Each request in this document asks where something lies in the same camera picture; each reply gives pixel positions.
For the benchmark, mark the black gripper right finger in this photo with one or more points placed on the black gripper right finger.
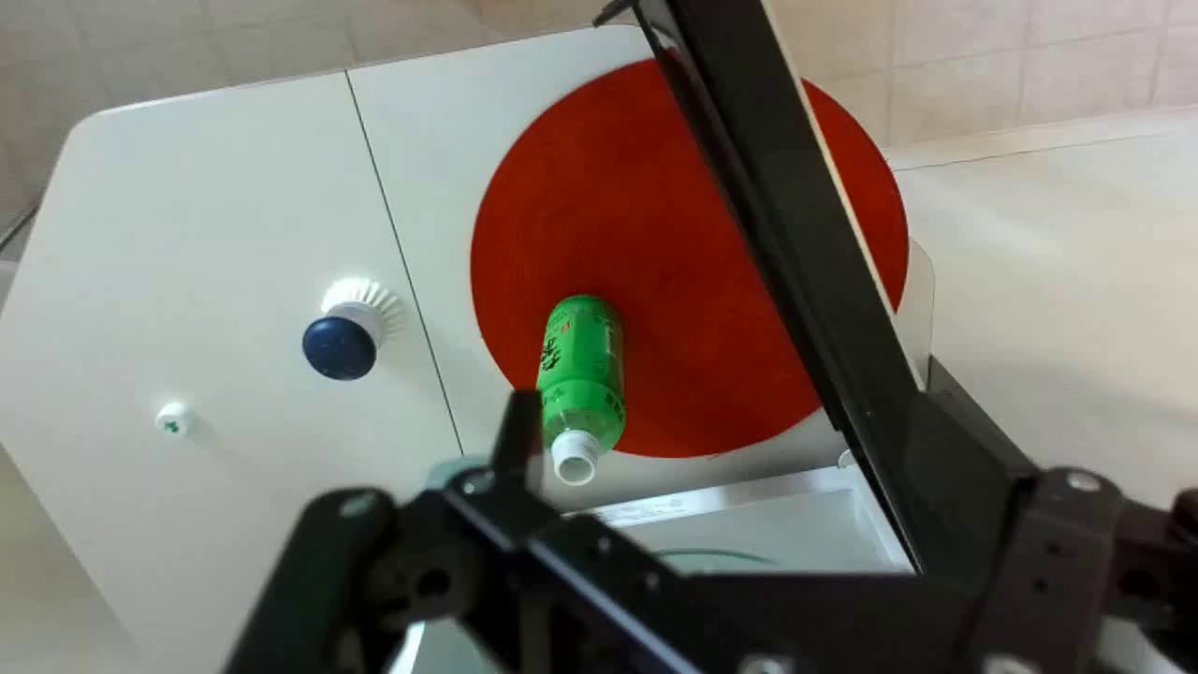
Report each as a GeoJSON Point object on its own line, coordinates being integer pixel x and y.
{"type": "Point", "coordinates": [975, 472]}

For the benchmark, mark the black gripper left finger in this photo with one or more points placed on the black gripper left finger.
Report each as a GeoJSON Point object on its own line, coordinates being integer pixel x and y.
{"type": "Point", "coordinates": [519, 449]}

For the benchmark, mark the white bottle cap green logo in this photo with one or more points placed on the white bottle cap green logo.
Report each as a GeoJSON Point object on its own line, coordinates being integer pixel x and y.
{"type": "Point", "coordinates": [175, 419]}

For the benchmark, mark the green tea bottle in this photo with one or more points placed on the green tea bottle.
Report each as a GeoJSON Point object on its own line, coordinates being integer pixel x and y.
{"type": "Point", "coordinates": [582, 387]}

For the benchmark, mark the white microwave oven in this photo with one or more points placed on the white microwave oven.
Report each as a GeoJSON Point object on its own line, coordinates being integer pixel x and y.
{"type": "Point", "coordinates": [802, 506]}

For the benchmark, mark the navy blue lid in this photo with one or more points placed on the navy blue lid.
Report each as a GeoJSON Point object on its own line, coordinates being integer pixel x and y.
{"type": "Point", "coordinates": [340, 349]}

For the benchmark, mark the white fluted paper cup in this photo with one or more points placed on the white fluted paper cup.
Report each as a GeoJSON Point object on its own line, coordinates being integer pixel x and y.
{"type": "Point", "coordinates": [361, 303]}

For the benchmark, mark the glass microwave turntable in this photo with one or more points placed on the glass microwave turntable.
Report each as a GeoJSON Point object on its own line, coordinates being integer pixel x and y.
{"type": "Point", "coordinates": [716, 558]}

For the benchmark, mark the round red placemat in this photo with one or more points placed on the round red placemat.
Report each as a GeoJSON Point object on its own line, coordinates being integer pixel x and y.
{"type": "Point", "coordinates": [610, 196]}

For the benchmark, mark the black microwave door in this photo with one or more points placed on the black microwave door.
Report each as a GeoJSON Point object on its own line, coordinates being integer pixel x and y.
{"type": "Point", "coordinates": [761, 140]}

